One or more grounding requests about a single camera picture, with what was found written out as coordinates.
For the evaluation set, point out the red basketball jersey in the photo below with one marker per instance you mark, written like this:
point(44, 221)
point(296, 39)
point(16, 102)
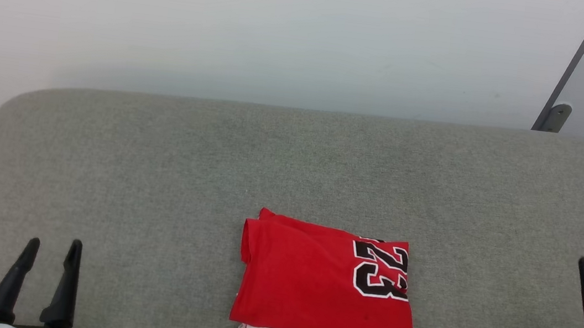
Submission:
point(311, 283)

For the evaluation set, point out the grey metal post bracket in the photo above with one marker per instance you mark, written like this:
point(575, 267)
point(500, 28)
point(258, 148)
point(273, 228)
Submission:
point(556, 117)

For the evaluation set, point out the grey metal post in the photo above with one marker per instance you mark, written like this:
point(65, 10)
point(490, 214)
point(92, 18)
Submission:
point(575, 59)

